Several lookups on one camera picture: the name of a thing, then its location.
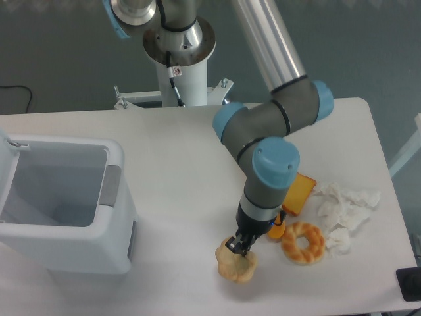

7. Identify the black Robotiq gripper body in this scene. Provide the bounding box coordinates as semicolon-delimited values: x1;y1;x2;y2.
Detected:
235;205;277;246

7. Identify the round knotted bread roll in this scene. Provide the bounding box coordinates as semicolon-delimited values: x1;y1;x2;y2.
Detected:
215;238;258;284

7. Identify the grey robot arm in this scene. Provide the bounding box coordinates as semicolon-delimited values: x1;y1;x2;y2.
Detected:
103;1;334;255

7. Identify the long orange baguette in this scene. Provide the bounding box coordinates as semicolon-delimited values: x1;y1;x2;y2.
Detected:
267;211;286;240

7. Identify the orange toast slice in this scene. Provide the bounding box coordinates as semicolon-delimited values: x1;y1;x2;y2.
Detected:
282;173;317;216

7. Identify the crumpled white tissue paper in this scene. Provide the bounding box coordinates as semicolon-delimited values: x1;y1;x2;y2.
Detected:
312;182;381;258

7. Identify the black device at table edge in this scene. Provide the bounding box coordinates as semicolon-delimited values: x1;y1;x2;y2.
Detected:
395;267;420;302

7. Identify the white plastic bin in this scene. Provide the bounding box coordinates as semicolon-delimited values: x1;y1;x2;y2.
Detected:
1;132;138;275

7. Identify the ring shaped braided bread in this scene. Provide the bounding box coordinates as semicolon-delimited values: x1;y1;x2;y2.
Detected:
281;221;325;265

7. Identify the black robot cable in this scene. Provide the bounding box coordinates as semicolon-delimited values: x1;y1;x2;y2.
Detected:
164;51;186;107

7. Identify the white frame at right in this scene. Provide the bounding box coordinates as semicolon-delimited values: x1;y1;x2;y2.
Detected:
389;113;420;178

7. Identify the black cable on floor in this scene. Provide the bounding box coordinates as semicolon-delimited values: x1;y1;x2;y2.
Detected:
0;85;34;115

